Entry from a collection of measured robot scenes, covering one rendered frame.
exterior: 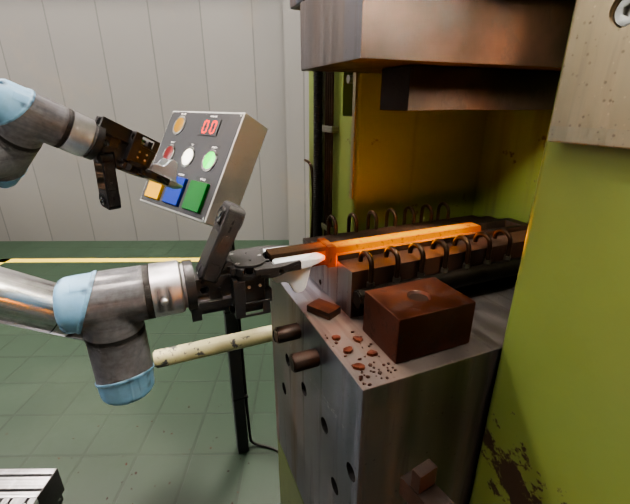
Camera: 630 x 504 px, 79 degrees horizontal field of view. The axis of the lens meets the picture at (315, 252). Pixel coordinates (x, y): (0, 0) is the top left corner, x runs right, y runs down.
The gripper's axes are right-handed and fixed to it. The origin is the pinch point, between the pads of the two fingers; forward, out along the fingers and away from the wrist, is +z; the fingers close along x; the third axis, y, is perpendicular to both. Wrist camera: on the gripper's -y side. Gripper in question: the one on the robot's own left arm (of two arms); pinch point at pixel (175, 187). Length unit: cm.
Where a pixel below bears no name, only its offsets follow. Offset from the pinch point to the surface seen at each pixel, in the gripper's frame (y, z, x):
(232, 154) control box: 11.9, 6.6, -7.0
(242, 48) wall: 137, 119, 191
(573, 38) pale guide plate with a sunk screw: 21, -11, -74
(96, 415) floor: -96, 40, 68
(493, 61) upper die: 29, 2, -62
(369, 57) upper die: 20, -13, -54
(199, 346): -35.8, 17.8, -5.8
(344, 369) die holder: -17, -4, -60
